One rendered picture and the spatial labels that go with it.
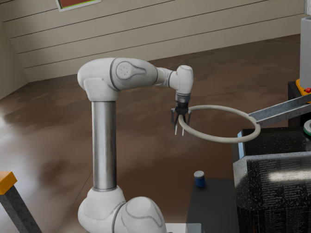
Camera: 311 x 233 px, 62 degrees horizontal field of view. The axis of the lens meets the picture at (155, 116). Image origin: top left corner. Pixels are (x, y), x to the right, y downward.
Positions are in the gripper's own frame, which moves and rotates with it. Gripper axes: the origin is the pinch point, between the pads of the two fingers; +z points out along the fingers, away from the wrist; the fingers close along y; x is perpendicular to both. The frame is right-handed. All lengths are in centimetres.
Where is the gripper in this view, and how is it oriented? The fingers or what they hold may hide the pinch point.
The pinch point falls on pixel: (179, 130)
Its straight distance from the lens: 167.4
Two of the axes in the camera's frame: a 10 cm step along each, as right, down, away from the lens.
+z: -0.4, 9.0, 4.2
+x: 1.8, -4.1, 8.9
